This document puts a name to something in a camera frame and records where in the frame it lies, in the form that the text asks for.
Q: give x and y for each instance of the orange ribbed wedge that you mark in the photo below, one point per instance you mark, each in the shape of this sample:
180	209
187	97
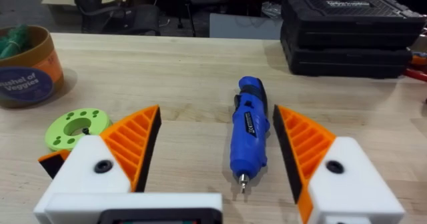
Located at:
53	162

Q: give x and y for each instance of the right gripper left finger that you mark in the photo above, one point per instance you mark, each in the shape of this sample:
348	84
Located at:
86	157

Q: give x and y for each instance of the black plastic tool case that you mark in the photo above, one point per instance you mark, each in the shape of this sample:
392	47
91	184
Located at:
350	20
347	62

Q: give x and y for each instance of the black office chair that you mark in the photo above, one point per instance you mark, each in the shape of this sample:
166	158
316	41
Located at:
130	19

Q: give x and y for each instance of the brown tub with toys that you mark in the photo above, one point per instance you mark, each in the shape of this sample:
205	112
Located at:
26	77

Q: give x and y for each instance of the small black screw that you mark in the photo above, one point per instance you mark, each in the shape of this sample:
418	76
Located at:
85	130

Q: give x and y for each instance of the blue electric screwdriver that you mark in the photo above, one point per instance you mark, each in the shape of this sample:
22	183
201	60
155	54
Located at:
248	134

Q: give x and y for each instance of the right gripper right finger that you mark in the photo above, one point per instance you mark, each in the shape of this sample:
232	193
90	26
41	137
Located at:
347	184

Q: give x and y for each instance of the green disc with holes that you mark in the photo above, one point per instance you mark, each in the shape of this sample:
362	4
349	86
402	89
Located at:
60	130

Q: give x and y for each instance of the white flat panel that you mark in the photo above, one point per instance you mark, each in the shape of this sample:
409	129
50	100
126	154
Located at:
243	27

